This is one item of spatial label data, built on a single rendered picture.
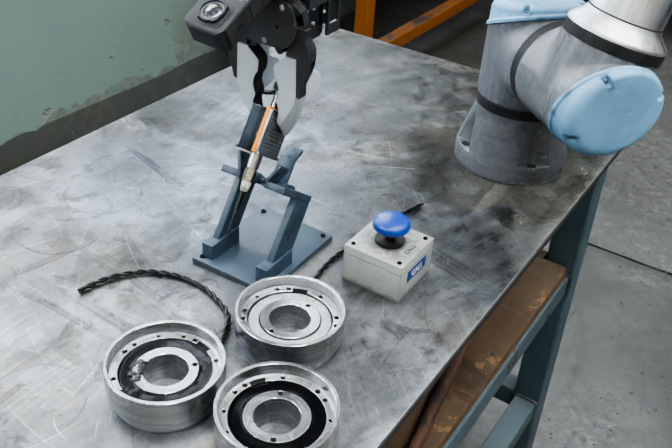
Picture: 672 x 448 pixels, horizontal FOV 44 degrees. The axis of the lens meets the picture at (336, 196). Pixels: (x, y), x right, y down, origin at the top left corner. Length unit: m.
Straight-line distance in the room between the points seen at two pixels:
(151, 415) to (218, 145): 0.51
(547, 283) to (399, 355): 0.59
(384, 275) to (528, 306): 0.49
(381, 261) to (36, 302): 0.35
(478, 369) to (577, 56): 0.47
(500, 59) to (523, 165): 0.15
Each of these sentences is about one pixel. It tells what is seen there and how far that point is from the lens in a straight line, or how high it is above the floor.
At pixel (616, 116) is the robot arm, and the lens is 0.96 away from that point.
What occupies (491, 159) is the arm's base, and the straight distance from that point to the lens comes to 1.11.
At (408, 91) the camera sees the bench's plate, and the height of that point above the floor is 0.80.
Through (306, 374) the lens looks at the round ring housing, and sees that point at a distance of 0.75.
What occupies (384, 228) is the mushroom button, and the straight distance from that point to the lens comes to 0.87.
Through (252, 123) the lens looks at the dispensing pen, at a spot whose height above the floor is 0.97.
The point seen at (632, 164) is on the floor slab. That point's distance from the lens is 3.01.
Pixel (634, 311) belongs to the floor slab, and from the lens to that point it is 2.32.
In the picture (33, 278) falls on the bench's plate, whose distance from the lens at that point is 0.93.
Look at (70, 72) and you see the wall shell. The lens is 2.75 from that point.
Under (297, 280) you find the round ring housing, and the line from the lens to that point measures 0.84.
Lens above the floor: 1.36
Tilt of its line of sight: 32 degrees down
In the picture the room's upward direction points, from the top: 4 degrees clockwise
